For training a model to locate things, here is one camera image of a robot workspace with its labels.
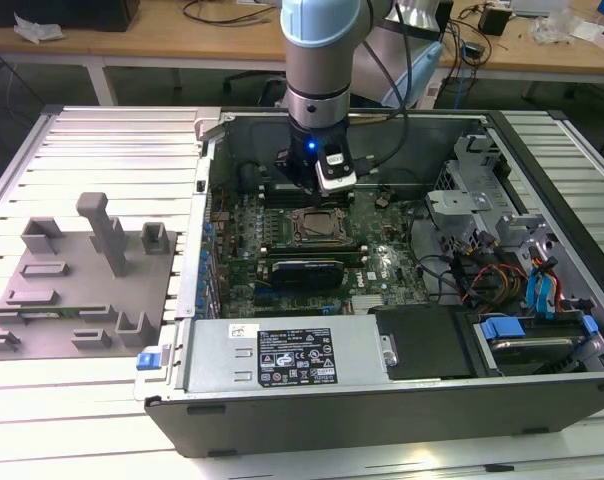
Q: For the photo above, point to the clear plastic bag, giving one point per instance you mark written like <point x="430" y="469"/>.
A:
<point x="552" y="25"/>

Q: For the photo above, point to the RAM slots bank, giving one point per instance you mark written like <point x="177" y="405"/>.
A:
<point x="312" y="250"/>
<point x="282" y="197"/>

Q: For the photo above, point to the small black adapter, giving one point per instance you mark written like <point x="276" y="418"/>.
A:
<point x="474" y="50"/>

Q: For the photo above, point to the black drive bay cover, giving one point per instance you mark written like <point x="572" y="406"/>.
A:
<point x="422" y="345"/>

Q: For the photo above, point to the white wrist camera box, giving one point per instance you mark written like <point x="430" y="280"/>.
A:
<point x="334" y="177"/>

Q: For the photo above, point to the small silver heat sink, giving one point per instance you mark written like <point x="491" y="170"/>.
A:
<point x="367" y="303"/>

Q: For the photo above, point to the grey metal drive cage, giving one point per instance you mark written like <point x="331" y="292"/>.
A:
<point x="457" y="200"/>

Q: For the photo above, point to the green motherboard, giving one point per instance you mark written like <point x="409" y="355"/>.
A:
<point x="382" y="250"/>

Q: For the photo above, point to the large black equipment box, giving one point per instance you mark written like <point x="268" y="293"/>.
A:
<point x="82" y="15"/>

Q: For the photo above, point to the green RAM stick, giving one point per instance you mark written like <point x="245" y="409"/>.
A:
<point x="67" y="313"/>

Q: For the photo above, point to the round coin battery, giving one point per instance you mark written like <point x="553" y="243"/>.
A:
<point x="382" y="201"/>

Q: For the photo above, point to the blue case latch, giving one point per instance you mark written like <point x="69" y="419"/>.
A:
<point x="148" y="361"/>

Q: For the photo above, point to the black graphics card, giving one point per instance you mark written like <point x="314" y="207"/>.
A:
<point x="307" y="275"/>

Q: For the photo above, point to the silver CPU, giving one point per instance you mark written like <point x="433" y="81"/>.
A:
<point x="318" y="225"/>

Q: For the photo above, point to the small black box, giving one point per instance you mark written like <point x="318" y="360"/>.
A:
<point x="494" y="21"/>

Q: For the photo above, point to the black cylinder part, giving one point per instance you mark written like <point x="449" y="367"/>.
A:
<point x="248" y="177"/>

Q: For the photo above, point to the crumpled white paper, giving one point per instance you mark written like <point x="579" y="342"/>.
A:
<point x="37" y="27"/>

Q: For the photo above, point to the black chair base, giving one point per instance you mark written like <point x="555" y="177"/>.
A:
<point x="247" y="77"/>

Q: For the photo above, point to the hard disk in blue carrier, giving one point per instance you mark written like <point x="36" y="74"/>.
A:
<point x="502" y="327"/>

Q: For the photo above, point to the grey parts rack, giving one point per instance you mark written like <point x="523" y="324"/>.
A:
<point x="82" y="280"/>

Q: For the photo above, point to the white cardboard box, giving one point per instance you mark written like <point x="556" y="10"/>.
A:
<point x="597" y="35"/>

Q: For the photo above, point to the wooden desk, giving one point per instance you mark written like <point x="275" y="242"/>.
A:
<point x="132" y="45"/>

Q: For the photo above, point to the black open PC case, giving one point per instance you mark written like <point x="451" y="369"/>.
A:
<point x="332" y="420"/>

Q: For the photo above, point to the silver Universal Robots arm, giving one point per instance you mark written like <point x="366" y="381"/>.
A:
<point x="317" y="65"/>

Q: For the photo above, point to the silver power supply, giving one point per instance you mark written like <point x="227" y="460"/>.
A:
<point x="217" y="355"/>

